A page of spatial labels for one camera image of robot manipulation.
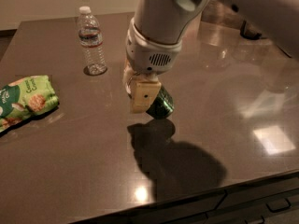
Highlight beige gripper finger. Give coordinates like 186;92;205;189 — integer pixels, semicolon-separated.
129;74;162;113
122;60;135;96

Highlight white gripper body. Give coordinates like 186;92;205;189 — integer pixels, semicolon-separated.
126;19;182;75

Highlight green soda can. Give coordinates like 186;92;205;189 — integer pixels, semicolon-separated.
146;86;175;119

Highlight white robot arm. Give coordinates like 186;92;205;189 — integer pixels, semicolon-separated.
123;0;299;114

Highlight clear plastic water bottle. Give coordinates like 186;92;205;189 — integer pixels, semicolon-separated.
77;7;107;76

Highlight green snack bag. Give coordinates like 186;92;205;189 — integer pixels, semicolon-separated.
0;76;59;133

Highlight black mesh cup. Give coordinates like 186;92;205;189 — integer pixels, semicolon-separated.
240;21;262;40

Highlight black drawer handle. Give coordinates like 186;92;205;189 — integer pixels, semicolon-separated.
266;198;292;213

